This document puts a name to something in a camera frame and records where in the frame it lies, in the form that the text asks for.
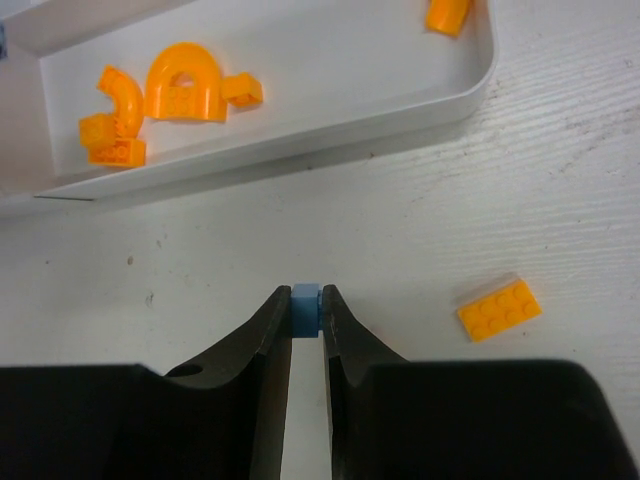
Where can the small orange lego brick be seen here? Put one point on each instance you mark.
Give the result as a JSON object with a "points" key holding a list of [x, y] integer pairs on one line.
{"points": [[499, 311]]}

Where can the orange long lego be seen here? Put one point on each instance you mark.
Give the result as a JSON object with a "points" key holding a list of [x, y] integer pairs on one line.
{"points": [[124, 153]]}

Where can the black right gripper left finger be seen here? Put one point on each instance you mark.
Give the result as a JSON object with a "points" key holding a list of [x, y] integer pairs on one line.
{"points": [[218, 415]]}

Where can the orange arch lego piece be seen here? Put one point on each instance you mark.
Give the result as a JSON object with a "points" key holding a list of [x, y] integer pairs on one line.
{"points": [[184, 84]]}

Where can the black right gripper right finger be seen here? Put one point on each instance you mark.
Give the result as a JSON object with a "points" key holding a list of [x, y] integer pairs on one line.
{"points": [[391, 418]]}

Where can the orange curved lego piece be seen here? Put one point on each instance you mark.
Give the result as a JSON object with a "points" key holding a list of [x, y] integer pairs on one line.
{"points": [[127, 99]]}

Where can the white divided sorting tray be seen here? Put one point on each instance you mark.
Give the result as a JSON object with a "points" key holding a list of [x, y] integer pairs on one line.
{"points": [[100, 98]]}

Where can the small orange square lego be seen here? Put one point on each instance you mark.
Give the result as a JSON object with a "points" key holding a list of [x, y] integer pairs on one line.
{"points": [[97, 131]]}

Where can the small blue lego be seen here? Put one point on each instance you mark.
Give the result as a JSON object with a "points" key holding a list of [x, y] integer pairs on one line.
{"points": [[306, 316]]}

